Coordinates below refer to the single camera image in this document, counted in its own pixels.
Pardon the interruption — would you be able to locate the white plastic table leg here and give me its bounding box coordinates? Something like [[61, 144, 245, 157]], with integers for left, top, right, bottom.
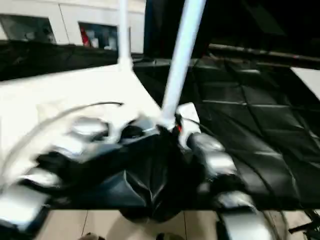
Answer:
[[117, 0, 134, 71], [159, 0, 207, 128]]

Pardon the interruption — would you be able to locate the white plastic table top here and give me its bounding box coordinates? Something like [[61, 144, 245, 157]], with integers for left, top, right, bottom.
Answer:
[[0, 62, 173, 193]]

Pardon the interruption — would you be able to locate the black plastic mat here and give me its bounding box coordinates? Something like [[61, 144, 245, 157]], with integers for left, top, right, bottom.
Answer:
[[0, 39, 320, 223]]

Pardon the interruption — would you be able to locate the black metal rod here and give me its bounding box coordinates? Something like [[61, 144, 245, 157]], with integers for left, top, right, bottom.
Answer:
[[209, 43, 320, 63]]

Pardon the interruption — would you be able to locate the white glass-door cabinet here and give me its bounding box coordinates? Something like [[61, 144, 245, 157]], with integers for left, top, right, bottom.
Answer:
[[0, 0, 147, 51]]

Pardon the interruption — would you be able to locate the white flat panel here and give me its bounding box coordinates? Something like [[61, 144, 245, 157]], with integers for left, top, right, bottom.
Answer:
[[291, 67, 320, 101]]

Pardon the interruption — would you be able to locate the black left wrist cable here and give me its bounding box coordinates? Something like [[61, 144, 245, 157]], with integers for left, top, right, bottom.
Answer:
[[0, 101, 125, 176]]

